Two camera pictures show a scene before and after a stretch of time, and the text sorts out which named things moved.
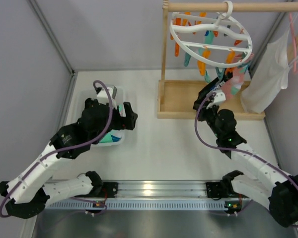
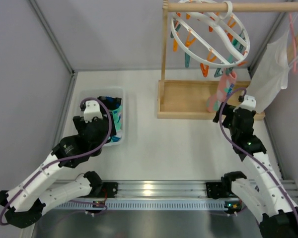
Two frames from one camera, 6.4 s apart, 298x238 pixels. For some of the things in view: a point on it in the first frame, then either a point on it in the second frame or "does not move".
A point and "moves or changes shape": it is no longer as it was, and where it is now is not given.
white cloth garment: [271, 70] does not move
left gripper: [128, 116] -> [80, 122]
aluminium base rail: [160, 190] does not move
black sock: [215, 84] moves or changes shape
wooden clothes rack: [176, 99] does not move
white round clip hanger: [217, 39] does not move
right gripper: [206, 94] -> [223, 110]
